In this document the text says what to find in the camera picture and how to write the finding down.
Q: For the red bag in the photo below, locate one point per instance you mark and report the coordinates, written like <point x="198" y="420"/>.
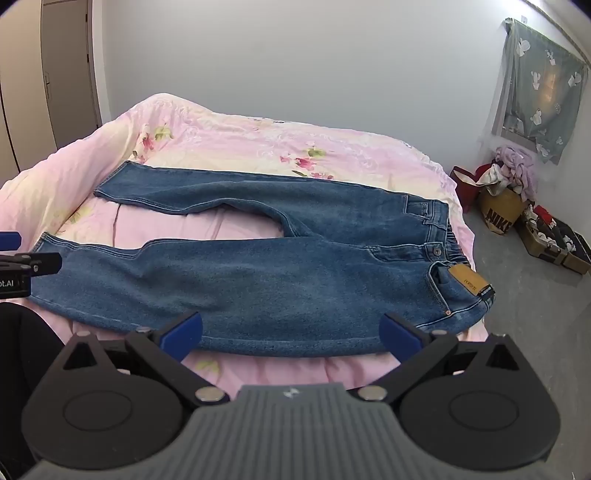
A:
<point x="464" y="187"/>

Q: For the dark cloth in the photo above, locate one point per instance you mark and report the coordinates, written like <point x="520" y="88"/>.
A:
<point x="23" y="332"/>

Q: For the blue denim pants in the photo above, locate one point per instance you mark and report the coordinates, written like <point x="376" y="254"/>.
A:
<point x="258" y="272"/>

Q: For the brown paper bag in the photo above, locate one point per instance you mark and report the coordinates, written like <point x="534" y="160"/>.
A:
<point x="501" y="210"/>

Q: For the pink floral blanket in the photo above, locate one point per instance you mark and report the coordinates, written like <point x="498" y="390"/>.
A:
<point x="231" y="134"/>

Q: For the olive storage box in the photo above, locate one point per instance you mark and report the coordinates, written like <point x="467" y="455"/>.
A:
<point x="554" y="242"/>

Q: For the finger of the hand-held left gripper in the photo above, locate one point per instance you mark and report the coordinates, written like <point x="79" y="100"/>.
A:
<point x="39" y="264"/>
<point x="9" y="240"/>

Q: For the pile of clothes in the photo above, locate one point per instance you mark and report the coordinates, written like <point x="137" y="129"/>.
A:
<point x="512" y="166"/>

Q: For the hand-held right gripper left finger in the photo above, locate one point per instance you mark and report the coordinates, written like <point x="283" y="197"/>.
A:
<point x="181" y="336"/>

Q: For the beige wardrobe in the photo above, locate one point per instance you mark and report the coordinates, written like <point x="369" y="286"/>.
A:
<point x="41" y="74"/>

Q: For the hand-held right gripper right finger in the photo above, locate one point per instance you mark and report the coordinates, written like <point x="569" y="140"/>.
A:
<point x="398" y="337"/>

